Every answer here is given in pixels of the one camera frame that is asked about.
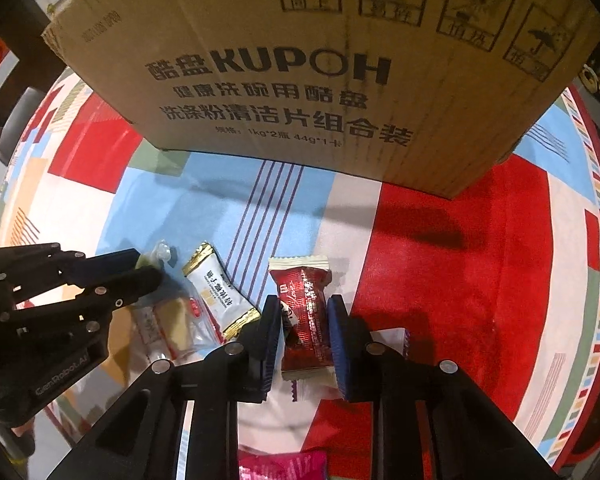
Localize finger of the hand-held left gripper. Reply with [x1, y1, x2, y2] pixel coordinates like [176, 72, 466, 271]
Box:
[0, 242, 142, 292]
[0, 266, 165, 342]

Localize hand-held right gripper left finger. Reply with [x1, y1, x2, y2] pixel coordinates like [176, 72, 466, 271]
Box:
[55, 296, 284, 480]

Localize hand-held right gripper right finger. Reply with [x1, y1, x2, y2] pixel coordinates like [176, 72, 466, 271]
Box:
[328, 295, 557, 480]

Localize green candy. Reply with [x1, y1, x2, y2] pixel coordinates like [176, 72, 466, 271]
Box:
[136, 241, 177, 274]

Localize red snack packet cream ends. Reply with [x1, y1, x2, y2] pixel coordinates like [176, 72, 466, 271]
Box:
[268, 255, 339, 391]

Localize brown cardboard box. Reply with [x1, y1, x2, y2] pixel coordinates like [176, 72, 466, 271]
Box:
[41, 0, 600, 201]

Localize clear yellow biscuit packet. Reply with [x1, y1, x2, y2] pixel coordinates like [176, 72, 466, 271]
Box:
[130, 285, 224, 366]

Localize white gold snack packet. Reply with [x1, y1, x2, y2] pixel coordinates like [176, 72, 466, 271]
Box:
[182, 242, 261, 344]

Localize pink snack packet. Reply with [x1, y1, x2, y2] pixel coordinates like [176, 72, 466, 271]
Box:
[237, 450, 329, 480]

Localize colourful patchwork tablecloth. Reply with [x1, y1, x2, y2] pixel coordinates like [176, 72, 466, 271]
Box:
[0, 65, 600, 480]

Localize grey dining chair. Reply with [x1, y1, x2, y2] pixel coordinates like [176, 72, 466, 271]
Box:
[0, 87, 44, 166]

